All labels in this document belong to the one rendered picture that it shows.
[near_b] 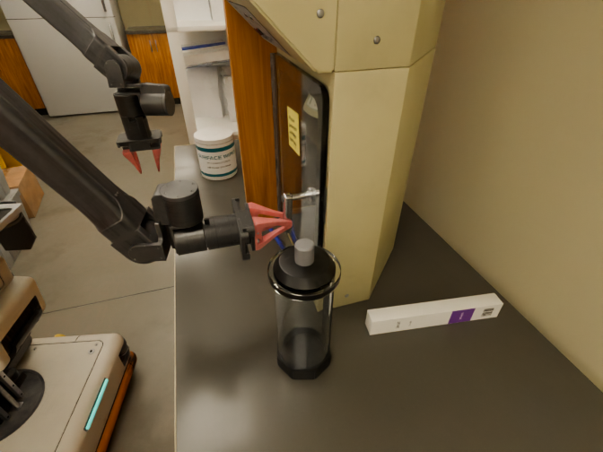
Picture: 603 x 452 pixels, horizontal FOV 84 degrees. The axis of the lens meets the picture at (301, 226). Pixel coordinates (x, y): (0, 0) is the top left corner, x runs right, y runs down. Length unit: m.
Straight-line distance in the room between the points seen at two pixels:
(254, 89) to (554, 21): 0.58
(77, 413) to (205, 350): 0.91
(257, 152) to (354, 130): 0.42
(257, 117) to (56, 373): 1.28
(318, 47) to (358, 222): 0.29
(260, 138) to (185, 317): 0.46
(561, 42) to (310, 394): 0.73
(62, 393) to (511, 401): 1.44
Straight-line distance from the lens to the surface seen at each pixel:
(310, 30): 0.46
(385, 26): 0.50
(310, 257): 0.47
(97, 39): 0.91
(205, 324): 0.74
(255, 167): 0.90
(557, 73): 0.78
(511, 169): 0.84
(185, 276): 0.85
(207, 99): 1.88
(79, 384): 1.62
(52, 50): 5.59
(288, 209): 0.59
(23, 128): 0.56
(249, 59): 0.82
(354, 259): 0.66
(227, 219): 0.59
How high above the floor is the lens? 1.51
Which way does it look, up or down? 36 degrees down
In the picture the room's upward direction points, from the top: straight up
